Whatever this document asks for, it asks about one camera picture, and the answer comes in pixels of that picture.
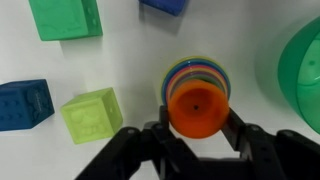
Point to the dark navy soft cube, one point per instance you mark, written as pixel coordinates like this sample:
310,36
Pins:
23,103

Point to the small orange plastic cup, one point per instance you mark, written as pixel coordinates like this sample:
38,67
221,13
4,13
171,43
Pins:
198,113

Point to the lime green soft cube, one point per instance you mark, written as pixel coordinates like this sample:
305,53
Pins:
91,115

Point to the royal blue soft cube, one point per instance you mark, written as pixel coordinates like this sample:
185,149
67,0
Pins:
166,6

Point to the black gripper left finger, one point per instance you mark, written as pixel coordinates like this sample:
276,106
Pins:
140,153

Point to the rainbow stacked nesting cups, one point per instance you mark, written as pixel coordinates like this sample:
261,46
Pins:
196,65

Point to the green plastic bowl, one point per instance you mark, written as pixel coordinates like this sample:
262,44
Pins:
300,76

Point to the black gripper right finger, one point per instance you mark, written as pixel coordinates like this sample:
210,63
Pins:
266,153

